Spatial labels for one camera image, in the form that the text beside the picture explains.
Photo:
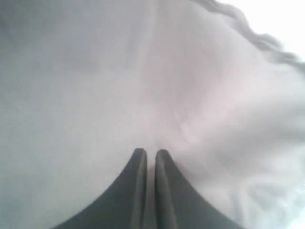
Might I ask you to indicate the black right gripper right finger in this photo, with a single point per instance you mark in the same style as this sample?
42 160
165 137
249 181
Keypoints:
178 205

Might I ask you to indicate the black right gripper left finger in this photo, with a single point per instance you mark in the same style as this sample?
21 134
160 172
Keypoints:
122 204

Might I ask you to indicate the cream duffel bag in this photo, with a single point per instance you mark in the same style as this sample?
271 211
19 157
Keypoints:
83 83

